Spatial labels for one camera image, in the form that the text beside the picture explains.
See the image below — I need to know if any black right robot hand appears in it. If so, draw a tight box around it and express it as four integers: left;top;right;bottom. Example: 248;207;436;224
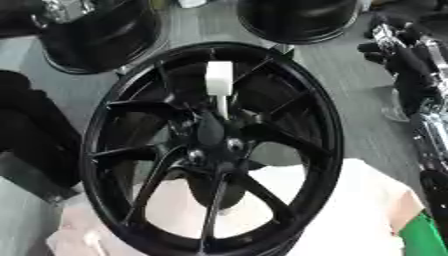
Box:
355;13;448;117

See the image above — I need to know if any black round wheel rim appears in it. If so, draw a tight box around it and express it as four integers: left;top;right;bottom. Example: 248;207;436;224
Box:
35;0;172;76
234;0;364;46

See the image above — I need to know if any black spoked wheel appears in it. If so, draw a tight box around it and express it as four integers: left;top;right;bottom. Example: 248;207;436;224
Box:
78;41;347;256

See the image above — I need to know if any white stand base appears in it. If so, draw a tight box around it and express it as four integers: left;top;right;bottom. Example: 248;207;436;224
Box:
45;157;427;256

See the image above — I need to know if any green panel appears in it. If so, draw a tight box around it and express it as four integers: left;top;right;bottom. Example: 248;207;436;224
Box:
397;209;448;256

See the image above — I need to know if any black bag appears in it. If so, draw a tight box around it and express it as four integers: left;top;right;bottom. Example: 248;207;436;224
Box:
0;69;84;189

